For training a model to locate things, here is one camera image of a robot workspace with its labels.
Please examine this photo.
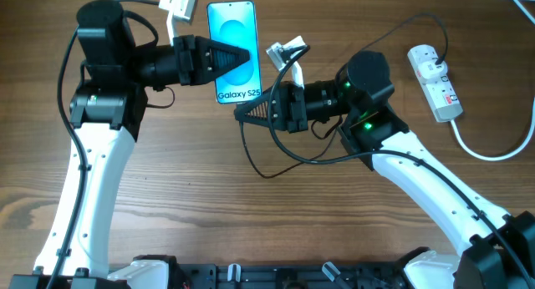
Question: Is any blue Galaxy S25 smartphone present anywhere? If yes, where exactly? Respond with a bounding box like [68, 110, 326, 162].
[206, 0, 262, 104]

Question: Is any black USB charging cable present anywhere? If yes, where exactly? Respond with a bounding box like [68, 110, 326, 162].
[233, 11, 450, 180]

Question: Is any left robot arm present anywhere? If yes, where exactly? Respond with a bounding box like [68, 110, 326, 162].
[10, 0, 250, 288]

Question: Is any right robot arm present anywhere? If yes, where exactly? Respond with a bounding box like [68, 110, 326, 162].
[234, 51, 534, 288]

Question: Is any white charger plug adapter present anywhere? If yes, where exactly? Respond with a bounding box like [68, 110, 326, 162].
[416, 59, 448, 84]

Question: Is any white power strip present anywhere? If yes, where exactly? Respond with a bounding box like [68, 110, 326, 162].
[407, 44, 463, 123]

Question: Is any right camera black cable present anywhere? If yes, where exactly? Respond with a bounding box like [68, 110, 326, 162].
[267, 44, 535, 281]

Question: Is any white power strip cord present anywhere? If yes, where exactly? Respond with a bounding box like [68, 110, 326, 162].
[449, 94, 535, 162]

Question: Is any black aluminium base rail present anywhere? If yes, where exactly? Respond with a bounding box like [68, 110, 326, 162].
[171, 262, 412, 289]

